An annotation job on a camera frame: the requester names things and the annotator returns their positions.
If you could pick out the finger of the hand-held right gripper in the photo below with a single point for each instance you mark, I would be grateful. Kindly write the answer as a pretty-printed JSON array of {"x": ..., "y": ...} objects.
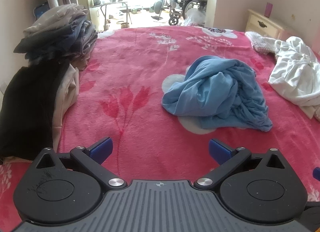
[{"x": 316, "y": 174}]

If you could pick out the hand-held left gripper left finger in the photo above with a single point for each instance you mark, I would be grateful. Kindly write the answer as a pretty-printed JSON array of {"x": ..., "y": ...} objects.
[{"x": 101, "y": 150}]

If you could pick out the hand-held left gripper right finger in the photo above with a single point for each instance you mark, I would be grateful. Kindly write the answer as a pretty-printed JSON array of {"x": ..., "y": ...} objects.
[{"x": 220, "y": 152}]

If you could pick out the light blue shirt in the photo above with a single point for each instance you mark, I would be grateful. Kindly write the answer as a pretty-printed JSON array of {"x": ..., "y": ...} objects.
[{"x": 220, "y": 92}]

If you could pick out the stack of folded clothes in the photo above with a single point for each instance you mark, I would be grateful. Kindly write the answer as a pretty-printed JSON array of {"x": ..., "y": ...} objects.
[{"x": 60, "y": 34}]

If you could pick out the beige folded garment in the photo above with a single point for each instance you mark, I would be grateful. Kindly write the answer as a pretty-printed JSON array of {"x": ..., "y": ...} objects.
[{"x": 66, "y": 94}]

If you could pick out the black folded garment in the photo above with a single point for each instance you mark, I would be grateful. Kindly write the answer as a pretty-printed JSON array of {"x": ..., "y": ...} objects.
[{"x": 30, "y": 112}]

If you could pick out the pink floral blanket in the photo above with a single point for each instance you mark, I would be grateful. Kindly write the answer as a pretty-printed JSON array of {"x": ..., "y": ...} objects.
[{"x": 140, "y": 77}]

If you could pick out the white crumpled garment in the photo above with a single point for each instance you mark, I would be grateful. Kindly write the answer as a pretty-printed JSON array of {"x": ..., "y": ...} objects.
[{"x": 297, "y": 72}]

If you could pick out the pink and white knitted sweater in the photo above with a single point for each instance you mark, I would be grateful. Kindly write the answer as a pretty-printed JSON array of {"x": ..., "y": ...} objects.
[{"x": 262, "y": 43}]

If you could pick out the cream nightstand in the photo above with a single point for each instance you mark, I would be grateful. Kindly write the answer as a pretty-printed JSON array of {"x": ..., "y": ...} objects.
[{"x": 262, "y": 26}]

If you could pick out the pink container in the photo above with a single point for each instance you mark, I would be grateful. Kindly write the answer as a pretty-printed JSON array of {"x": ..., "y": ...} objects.
[{"x": 290, "y": 34}]

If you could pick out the white plastic bag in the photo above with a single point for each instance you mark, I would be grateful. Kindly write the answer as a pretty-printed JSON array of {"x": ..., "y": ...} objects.
[{"x": 195, "y": 17}]

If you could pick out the folding table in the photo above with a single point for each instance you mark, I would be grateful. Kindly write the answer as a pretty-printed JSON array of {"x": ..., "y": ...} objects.
[{"x": 110, "y": 6}]

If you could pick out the purple cup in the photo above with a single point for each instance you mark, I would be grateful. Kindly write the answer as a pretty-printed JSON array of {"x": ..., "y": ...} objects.
[{"x": 268, "y": 10}]

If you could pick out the blue box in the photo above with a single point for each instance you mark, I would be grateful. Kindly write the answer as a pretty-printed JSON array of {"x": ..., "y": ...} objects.
[{"x": 40, "y": 11}]

